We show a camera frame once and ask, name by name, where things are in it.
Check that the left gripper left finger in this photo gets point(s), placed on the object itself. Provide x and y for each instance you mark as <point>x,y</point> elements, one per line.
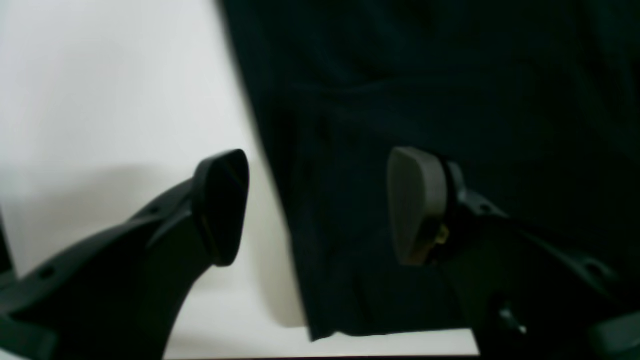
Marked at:
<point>117,294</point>

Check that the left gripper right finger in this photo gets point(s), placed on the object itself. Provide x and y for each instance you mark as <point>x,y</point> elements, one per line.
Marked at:
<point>524,296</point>

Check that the black T-shirt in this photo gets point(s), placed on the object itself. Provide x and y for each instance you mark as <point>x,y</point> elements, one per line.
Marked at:
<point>536,100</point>

